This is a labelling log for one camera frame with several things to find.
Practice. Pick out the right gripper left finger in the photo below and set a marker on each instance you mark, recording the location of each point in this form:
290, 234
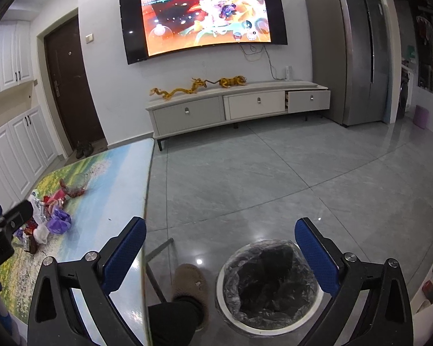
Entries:
54, 317

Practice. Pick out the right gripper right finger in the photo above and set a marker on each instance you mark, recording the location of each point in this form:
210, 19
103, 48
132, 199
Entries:
386, 316

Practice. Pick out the red snack wrapper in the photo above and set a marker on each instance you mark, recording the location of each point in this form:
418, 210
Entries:
29, 242

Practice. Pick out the white plastic bag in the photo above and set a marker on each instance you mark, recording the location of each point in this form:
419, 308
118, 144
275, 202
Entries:
41, 234

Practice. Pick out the purple wrapper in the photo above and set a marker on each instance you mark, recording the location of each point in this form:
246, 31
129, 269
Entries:
60, 221

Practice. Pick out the pink red wrapper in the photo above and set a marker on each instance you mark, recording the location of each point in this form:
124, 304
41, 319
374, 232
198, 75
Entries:
57, 200

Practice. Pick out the clear red wrapper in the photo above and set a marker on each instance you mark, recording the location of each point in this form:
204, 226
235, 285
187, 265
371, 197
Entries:
73, 190

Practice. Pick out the white round trash bin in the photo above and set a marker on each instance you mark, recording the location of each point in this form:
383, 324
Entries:
267, 289

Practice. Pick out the white shoe cabinet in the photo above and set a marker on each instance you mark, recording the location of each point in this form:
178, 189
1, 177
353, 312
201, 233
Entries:
26, 146

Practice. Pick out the pair of dark shoes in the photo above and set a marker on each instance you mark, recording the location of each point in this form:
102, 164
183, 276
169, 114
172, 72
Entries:
84, 149

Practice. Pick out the brown slipper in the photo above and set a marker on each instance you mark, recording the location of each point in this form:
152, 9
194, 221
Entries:
190, 286

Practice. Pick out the purple stool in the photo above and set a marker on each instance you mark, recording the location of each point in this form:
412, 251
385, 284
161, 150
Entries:
421, 117

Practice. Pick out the dark brown entrance door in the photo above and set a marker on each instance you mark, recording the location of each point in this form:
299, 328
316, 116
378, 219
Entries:
69, 84

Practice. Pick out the white tv cabinet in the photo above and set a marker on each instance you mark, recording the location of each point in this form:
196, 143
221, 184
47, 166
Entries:
213, 107

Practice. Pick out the golden dragon figurine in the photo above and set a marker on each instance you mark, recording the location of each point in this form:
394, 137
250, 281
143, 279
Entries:
196, 84

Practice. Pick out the white power strip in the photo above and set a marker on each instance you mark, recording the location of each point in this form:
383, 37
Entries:
288, 73

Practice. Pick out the golden tiger figurine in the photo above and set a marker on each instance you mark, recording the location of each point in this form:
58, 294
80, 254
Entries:
232, 82

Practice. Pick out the hanging clothes rack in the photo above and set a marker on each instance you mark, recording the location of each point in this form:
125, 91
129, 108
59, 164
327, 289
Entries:
422, 15

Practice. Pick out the grey refrigerator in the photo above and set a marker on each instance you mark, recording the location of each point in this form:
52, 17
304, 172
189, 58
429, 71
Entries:
350, 57

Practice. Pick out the wall mounted television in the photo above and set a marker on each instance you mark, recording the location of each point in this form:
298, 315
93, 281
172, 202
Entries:
156, 27

